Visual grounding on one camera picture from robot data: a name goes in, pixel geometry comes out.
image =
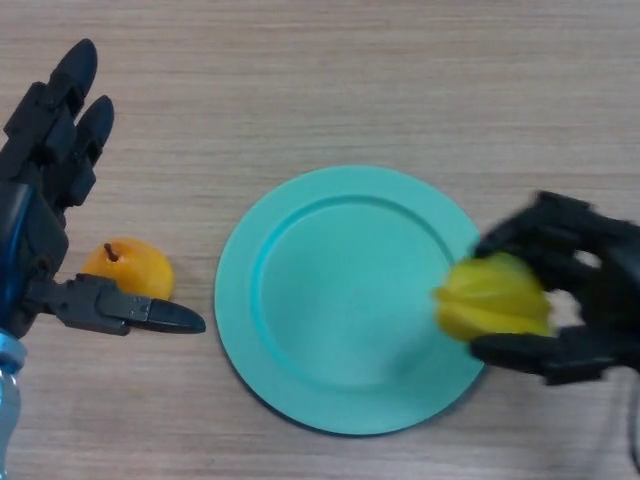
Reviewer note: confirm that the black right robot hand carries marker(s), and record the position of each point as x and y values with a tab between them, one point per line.
610	300

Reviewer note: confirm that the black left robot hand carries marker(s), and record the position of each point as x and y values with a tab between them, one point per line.
35	230

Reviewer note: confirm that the yellow starfruit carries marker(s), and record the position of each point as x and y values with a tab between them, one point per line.
495	300

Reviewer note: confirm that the teal round plate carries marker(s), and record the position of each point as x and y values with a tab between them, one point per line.
340	310

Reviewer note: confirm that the orange pear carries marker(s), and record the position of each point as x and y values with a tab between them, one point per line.
140	270

